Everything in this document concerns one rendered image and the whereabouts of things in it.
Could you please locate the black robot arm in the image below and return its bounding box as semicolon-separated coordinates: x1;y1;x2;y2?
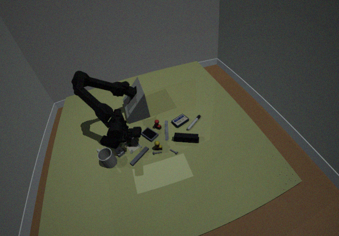
72;71;137;143

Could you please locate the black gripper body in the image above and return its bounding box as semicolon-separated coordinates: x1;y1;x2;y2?
107;120;142;138

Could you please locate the grey mug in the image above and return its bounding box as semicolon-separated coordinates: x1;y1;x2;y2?
97;148;117;168

